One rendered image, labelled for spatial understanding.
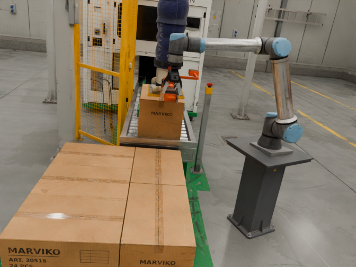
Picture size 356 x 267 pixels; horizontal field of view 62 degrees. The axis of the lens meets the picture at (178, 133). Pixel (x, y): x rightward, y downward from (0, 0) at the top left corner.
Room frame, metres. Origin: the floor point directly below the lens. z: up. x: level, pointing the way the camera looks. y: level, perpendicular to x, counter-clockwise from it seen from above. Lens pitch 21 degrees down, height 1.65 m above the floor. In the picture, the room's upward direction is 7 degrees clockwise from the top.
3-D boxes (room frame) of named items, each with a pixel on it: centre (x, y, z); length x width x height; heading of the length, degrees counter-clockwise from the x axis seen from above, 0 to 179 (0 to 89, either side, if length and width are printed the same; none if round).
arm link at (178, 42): (1.85, 0.07, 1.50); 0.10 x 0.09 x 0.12; 108
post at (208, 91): (3.11, -0.27, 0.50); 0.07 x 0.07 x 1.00; 6
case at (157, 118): (2.86, 0.20, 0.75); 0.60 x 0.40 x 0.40; 6
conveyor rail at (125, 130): (3.62, 0.61, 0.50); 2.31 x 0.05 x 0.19; 6
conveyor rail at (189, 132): (3.69, -0.03, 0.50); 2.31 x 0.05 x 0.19; 6
